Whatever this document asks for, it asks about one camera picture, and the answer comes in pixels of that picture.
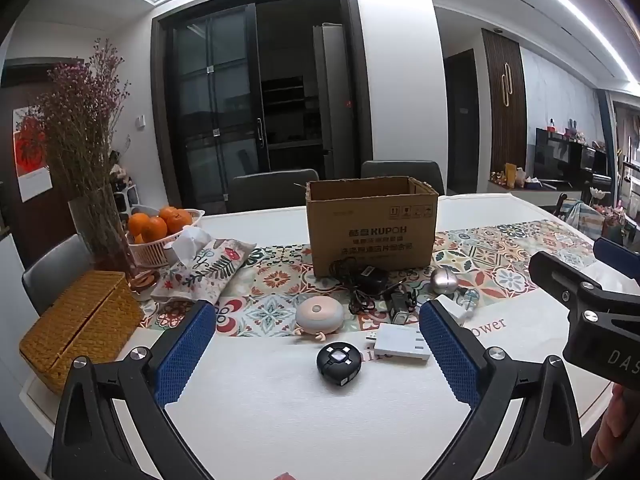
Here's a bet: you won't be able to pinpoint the white shoe rack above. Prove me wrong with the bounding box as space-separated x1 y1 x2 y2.
112 185 141 221

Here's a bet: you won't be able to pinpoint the small brown dish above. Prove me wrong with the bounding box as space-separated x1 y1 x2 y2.
129 270 161 291

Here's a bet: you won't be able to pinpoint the black cylindrical tool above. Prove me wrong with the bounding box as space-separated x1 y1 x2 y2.
387 287 418 325

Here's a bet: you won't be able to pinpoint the white charging hub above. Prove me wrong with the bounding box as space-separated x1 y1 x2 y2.
364 322 432 363

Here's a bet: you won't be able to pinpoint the floral fabric tissue cover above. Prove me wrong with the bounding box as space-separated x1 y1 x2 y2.
150 237 257 306

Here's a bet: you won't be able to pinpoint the white plastic fruit basket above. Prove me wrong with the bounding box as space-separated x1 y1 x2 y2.
125 207 206 267

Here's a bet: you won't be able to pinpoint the woven wicker tissue box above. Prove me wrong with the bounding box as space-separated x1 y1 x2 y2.
19 270 146 395

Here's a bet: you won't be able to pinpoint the wooden slat wall panel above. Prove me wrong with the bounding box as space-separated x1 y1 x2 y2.
482 29 528 171

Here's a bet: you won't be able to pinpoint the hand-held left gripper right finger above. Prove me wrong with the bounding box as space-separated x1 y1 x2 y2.
419 302 583 480

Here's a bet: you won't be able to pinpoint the brown wooden door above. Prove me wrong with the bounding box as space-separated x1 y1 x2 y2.
0 57 86 266

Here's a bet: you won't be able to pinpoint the patterned table runner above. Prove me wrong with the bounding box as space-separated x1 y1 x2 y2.
140 220 601 336

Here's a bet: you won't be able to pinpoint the white plug charger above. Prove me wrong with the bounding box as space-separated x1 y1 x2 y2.
432 295 476 328

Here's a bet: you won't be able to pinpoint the dark glass sliding door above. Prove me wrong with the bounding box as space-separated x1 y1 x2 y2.
165 4 266 213

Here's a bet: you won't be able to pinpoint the grey dining chair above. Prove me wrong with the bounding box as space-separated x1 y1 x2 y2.
360 160 446 197
227 169 321 213
21 234 96 316

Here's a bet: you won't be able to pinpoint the silver refrigerator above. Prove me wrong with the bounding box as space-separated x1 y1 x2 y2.
312 22 351 181

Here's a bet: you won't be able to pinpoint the black television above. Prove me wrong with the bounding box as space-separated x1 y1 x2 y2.
534 127 586 181

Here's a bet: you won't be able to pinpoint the clear glass vase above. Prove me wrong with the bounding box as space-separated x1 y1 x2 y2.
67 184 135 273

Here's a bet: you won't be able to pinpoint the pink round night light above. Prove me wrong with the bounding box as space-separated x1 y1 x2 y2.
295 296 346 343

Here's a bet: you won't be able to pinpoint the black power adapter with cable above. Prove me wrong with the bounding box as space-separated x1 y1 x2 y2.
327 255 391 316

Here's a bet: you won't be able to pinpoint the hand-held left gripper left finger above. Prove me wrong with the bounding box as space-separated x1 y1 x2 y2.
47 300 218 480

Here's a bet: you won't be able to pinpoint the brown cardboard box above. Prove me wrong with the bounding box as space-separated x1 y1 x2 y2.
306 176 440 278

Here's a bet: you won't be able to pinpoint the white tissue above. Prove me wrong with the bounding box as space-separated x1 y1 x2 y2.
170 226 213 263

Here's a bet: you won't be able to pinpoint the low television cabinet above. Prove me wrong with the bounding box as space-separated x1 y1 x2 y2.
487 177 586 206

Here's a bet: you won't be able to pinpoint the dark interior door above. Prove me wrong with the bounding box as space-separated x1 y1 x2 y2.
444 50 481 193

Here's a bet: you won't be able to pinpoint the person's right hand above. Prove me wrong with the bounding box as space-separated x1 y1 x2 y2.
591 384 640 471

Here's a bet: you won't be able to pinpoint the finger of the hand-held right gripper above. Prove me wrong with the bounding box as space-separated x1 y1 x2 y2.
594 237 640 283
529 251 640 333

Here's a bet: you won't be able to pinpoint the red wall poster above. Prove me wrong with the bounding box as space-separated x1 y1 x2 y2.
12 105 53 191

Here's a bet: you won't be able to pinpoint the silver egg-shaped gadget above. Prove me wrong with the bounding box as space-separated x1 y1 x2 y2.
430 267 458 295

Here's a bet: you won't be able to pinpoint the dried purple flower bouquet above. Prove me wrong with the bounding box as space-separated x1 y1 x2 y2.
35 37 132 201

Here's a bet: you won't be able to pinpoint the black round cable reel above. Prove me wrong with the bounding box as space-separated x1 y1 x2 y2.
316 342 362 388

